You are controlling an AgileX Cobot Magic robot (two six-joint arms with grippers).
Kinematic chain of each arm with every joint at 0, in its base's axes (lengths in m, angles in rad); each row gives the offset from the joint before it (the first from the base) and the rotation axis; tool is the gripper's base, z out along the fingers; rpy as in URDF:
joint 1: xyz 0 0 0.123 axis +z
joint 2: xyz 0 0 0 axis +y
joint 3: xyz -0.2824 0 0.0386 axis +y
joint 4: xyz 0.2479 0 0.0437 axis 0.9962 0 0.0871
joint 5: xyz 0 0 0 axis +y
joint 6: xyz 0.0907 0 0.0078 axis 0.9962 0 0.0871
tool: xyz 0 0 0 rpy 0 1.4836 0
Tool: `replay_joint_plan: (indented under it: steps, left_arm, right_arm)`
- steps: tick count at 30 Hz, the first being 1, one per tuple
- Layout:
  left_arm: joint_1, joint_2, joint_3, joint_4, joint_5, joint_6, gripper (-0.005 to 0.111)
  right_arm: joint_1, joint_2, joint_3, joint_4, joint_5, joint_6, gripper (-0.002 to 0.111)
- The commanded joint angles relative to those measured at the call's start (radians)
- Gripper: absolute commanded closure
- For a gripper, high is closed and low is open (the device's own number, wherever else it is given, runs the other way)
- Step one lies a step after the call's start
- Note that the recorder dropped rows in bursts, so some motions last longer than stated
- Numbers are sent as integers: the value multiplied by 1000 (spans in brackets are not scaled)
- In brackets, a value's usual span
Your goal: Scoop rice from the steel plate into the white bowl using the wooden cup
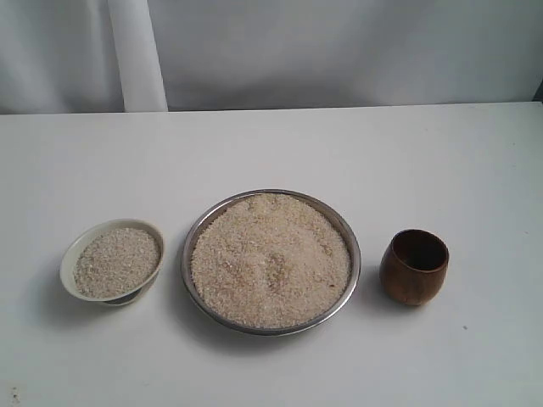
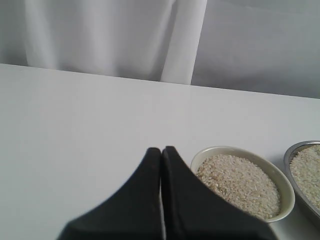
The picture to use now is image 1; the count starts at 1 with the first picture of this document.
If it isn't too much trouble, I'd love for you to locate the brown wooden cup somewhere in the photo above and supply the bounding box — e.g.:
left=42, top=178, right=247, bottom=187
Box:
left=379, top=229, right=450, bottom=306

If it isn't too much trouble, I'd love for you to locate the rice in steel basin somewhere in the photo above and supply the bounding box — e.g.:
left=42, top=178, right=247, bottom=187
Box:
left=191, top=193, right=350, bottom=328

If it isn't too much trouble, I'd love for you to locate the rice in white bowl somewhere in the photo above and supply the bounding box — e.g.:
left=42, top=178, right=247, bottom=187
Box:
left=74, top=227, right=161, bottom=298

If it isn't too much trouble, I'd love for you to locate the small white ceramic bowl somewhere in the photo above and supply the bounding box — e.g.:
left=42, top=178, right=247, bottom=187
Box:
left=59, top=219, right=165, bottom=307

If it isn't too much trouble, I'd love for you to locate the large steel basin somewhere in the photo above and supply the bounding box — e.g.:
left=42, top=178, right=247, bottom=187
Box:
left=178, top=188, right=362, bottom=337

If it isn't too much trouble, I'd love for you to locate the white backdrop curtain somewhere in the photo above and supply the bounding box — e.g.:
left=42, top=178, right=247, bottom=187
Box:
left=1, top=1, right=542, bottom=114

